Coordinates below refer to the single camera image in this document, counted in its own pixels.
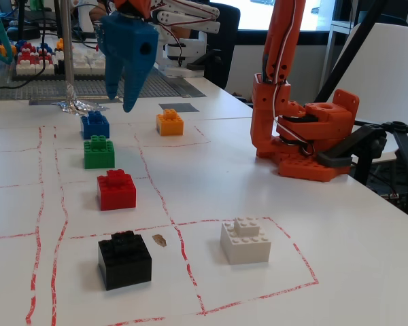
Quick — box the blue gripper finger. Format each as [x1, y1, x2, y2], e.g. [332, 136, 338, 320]
[104, 55, 125, 101]
[122, 63, 154, 113]

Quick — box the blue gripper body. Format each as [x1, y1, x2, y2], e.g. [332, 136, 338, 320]
[97, 12, 160, 69]

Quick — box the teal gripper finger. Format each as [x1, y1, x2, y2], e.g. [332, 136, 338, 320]
[0, 12, 15, 65]

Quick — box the blue lego block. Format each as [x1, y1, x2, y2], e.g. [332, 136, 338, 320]
[80, 111, 111, 140]

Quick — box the orange lego block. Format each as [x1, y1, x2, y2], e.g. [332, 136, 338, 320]
[156, 108, 185, 137]

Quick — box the green lego block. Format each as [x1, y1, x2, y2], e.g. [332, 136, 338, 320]
[83, 134, 116, 170]

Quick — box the red lego block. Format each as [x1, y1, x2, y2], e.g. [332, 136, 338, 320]
[97, 168, 137, 212]

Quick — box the black lego block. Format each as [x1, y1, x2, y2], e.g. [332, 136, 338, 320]
[97, 230, 153, 291]

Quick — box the white lego block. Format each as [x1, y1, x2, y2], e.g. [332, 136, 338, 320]
[220, 217, 271, 265]

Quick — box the grey lego baseplate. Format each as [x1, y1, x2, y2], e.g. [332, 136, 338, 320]
[0, 54, 207, 102]

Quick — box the white brick pile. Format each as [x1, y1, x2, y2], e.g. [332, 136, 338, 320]
[71, 49, 107, 74]

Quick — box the red and white brick stack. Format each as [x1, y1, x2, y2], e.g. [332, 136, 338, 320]
[16, 42, 55, 76]

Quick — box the crumpled aluminium foil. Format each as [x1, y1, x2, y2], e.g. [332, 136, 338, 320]
[50, 81, 110, 117]

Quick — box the black brick stack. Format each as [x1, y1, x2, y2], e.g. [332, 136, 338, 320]
[53, 50, 67, 75]

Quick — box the metal pole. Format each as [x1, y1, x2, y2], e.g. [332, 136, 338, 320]
[60, 0, 76, 86]

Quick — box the silver tape strip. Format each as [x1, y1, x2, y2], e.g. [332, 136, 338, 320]
[29, 96, 123, 105]

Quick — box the black office chair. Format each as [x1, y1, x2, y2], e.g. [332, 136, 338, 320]
[190, 2, 241, 91]

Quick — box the bright monitor screen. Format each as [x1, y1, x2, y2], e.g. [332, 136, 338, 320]
[237, 0, 330, 31]

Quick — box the black diagonal pole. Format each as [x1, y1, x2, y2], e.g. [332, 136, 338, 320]
[312, 0, 388, 103]

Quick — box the black table clamp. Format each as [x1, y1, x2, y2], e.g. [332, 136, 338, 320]
[316, 121, 388, 169]

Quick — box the white chair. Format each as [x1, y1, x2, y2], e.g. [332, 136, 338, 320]
[326, 22, 408, 164]

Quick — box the white handle grip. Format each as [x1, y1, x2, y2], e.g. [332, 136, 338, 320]
[77, 0, 105, 39]

